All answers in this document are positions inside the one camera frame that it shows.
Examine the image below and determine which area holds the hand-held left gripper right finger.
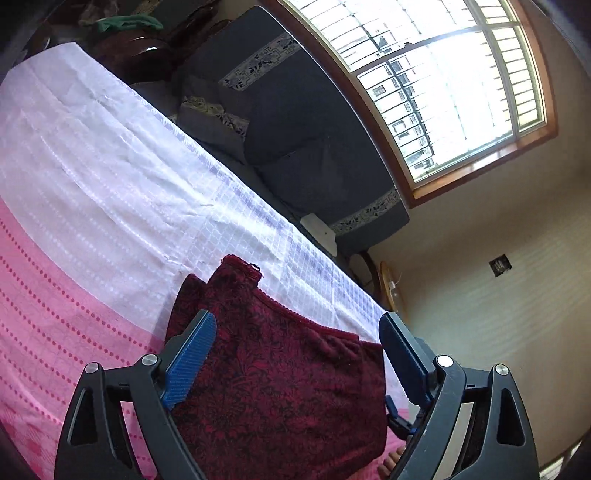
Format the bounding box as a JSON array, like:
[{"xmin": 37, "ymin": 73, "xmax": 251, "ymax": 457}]
[{"xmin": 379, "ymin": 311, "xmax": 540, "ymax": 480}]

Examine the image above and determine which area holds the wood framed barred window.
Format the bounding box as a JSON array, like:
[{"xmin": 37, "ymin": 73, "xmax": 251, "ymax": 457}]
[{"xmin": 259, "ymin": 0, "xmax": 559, "ymax": 208}]

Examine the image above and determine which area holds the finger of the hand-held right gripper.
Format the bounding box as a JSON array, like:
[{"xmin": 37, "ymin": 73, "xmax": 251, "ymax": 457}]
[{"xmin": 385, "ymin": 394, "xmax": 419, "ymax": 439}]

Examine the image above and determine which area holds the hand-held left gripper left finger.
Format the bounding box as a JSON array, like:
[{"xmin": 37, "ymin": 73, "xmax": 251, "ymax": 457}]
[{"xmin": 54, "ymin": 309, "xmax": 218, "ymax": 480}]

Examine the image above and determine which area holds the white box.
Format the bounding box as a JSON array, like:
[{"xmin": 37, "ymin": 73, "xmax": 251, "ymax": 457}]
[{"xmin": 300, "ymin": 212, "xmax": 340, "ymax": 252}]

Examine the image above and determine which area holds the person's right hand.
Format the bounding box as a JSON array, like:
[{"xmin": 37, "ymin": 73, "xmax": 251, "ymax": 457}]
[{"xmin": 378, "ymin": 449, "xmax": 407, "ymax": 476}]

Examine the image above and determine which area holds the green cloth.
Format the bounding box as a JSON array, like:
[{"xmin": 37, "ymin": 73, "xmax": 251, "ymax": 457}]
[{"xmin": 96, "ymin": 14, "xmax": 163, "ymax": 34}]

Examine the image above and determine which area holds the patterned grey cushion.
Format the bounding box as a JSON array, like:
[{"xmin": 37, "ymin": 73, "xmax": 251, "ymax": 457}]
[{"xmin": 175, "ymin": 74, "xmax": 252, "ymax": 160}]

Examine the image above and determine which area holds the dark red patterned sweater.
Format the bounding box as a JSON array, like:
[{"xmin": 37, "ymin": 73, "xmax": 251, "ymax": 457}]
[{"xmin": 164, "ymin": 254, "xmax": 389, "ymax": 480}]

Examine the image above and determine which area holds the round wooden side table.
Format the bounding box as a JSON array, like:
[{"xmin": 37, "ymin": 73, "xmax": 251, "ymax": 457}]
[{"xmin": 379, "ymin": 261, "xmax": 407, "ymax": 319}]

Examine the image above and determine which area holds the dark blue square cushion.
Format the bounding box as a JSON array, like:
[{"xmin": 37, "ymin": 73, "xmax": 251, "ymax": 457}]
[{"xmin": 244, "ymin": 131, "xmax": 345, "ymax": 199}]

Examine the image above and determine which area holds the dark wall plate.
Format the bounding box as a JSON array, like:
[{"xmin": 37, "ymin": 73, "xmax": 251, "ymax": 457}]
[{"xmin": 488, "ymin": 253, "xmax": 512, "ymax": 278}]

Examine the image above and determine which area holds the dark blue cushioned sofa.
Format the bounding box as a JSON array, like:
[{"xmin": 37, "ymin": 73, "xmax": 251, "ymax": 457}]
[{"xmin": 129, "ymin": 4, "xmax": 411, "ymax": 252}]

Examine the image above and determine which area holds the pink and white checked bedsheet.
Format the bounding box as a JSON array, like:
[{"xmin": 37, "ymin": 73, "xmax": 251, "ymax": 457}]
[{"xmin": 0, "ymin": 42, "xmax": 411, "ymax": 480}]

